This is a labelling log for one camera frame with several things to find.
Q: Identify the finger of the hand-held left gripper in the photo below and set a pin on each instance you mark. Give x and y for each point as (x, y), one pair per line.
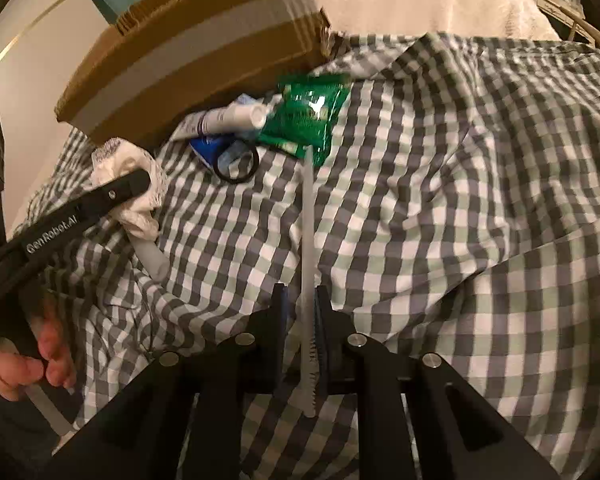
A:
(120, 191)

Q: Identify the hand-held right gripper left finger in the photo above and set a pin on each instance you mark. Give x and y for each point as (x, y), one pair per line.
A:
(275, 350)

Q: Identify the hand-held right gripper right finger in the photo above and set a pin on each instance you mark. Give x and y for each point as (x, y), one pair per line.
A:
(322, 340)

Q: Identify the white cloth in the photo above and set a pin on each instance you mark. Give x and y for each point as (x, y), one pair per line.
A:
(140, 220)

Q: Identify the clear plastic comb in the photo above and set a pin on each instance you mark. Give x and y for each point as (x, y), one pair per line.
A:
(307, 240)

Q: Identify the brown cardboard box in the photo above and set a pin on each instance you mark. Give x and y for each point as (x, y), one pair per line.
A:
(205, 35)

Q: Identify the person's left forearm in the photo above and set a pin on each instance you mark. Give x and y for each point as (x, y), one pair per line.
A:
(5, 435)

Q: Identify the person's left hand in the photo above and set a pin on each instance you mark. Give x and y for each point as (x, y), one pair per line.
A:
(55, 355)

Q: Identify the white plastic cylinder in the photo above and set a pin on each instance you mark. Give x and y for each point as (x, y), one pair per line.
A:
(155, 262)

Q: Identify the blue packet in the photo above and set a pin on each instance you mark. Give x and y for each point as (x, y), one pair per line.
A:
(205, 147)

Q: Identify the white cream tube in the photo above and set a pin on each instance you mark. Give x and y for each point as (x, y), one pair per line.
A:
(230, 117)

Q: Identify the green snack packet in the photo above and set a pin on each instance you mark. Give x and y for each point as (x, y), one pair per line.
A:
(305, 110)

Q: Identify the wooden chair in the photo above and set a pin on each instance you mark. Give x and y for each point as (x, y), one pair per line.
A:
(587, 27)

